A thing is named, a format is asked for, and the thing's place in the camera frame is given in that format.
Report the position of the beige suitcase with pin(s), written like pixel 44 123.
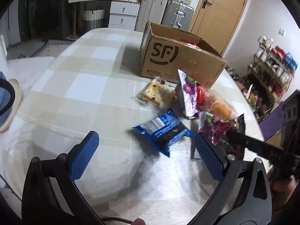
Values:
pixel 151 11

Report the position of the orange bread packet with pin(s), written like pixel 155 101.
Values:
pixel 220 105

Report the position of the wooden broom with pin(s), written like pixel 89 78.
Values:
pixel 75 21

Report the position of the pile of shoes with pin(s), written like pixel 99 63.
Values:
pixel 234 75

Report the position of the dark grey refrigerator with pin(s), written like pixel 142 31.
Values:
pixel 46 9

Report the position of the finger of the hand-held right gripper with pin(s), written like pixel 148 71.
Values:
pixel 243 140

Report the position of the woven laundry basket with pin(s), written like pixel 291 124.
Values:
pixel 93 18

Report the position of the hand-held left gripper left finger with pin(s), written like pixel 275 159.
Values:
pixel 85 155

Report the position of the brown cardboard box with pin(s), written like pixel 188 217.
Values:
pixel 182 61

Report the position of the silver suitcase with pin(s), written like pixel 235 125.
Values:
pixel 177 14

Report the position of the black white patterned rug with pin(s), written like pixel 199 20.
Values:
pixel 56 45

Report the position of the wooden door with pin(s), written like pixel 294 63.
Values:
pixel 220 16

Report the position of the blue cookie packet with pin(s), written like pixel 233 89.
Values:
pixel 161 131

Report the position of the person's right hand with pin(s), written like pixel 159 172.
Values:
pixel 282 189

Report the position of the purple chair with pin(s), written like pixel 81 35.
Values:
pixel 273 121

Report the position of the purple candy packet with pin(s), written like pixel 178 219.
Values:
pixel 218 129
pixel 189 93

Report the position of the wooden shoe rack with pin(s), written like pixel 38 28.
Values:
pixel 255 79

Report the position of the beige plate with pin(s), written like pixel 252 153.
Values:
pixel 17 91

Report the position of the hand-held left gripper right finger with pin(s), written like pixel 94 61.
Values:
pixel 209 158

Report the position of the person's left hand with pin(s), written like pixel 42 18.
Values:
pixel 138 222

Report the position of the yellow cake packet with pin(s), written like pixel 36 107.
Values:
pixel 157 92

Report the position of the white drawer desk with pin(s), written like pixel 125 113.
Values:
pixel 123 9

